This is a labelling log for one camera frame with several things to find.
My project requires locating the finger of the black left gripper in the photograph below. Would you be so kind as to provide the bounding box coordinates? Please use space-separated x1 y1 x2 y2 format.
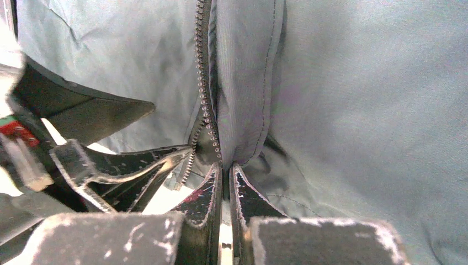
50 139 194 213
13 58 155 145

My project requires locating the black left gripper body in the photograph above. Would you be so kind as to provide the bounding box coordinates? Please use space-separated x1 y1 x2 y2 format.
1 62 88 253

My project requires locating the grey gradient hooded jacket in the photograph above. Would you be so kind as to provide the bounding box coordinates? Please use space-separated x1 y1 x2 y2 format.
17 1 467 264

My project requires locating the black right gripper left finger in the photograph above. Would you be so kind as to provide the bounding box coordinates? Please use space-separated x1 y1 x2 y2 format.
7 163 221 264

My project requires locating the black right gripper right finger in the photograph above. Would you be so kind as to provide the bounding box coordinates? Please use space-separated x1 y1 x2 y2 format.
229 164 409 264

